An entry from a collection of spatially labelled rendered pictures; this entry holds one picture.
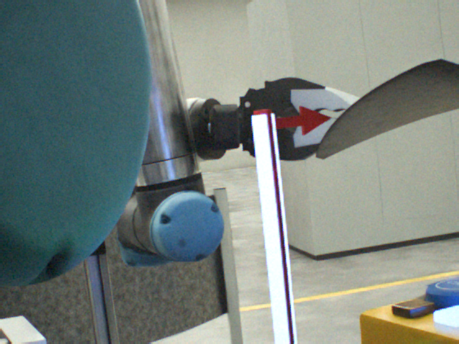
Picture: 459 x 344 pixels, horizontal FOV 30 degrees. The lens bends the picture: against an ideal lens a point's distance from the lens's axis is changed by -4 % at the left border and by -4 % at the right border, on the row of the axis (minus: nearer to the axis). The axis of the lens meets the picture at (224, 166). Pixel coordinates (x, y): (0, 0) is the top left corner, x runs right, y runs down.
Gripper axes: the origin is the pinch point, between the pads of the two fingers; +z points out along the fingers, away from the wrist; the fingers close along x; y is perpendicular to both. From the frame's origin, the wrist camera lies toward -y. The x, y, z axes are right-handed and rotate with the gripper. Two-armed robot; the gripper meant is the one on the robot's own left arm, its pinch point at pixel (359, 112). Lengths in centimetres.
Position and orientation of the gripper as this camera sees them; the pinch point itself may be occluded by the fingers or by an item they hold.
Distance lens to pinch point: 92.9
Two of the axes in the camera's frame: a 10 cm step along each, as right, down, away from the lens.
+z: 8.7, -0.7, -4.9
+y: 4.9, 0.1, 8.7
